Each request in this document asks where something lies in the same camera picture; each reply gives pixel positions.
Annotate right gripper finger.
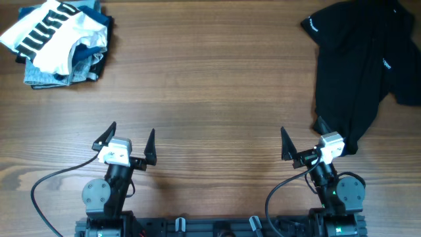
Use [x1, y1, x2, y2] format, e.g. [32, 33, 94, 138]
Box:
[312, 116, 332, 135]
[280, 126, 297, 161]

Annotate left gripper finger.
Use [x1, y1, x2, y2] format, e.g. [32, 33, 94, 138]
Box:
[91, 121, 116, 151]
[143, 128, 157, 166]

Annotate black t-shirt with logo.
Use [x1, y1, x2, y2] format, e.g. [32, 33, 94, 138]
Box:
[301, 0, 420, 155]

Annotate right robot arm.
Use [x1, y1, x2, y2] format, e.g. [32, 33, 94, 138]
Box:
[276, 117, 368, 237]

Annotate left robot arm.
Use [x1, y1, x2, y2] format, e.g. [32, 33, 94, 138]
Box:
[74, 122, 157, 237]

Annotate light grey-blue folded garment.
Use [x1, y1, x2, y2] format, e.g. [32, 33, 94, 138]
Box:
[23, 0, 108, 88]

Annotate dark blue folded garment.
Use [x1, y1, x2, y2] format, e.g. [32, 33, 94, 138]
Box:
[18, 5, 111, 82]

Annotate white shirt with black letters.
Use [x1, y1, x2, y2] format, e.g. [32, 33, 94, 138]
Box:
[1, 0, 108, 75]

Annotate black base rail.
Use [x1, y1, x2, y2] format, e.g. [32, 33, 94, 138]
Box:
[74, 215, 368, 237]

